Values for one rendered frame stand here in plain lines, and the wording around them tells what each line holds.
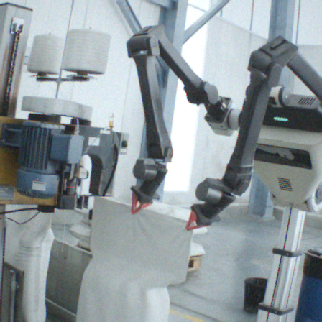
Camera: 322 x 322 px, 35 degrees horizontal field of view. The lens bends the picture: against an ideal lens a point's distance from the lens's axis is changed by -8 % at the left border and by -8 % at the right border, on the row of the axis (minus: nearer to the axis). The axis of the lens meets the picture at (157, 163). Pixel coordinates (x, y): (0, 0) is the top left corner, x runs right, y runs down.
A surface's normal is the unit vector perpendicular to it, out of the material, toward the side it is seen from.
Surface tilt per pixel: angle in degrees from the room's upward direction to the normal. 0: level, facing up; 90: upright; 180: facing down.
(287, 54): 116
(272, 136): 40
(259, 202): 90
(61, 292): 90
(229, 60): 90
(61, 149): 90
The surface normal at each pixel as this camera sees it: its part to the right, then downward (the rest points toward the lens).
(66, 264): -0.67, -0.05
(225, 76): 0.73, 0.13
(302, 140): -0.33, -0.79
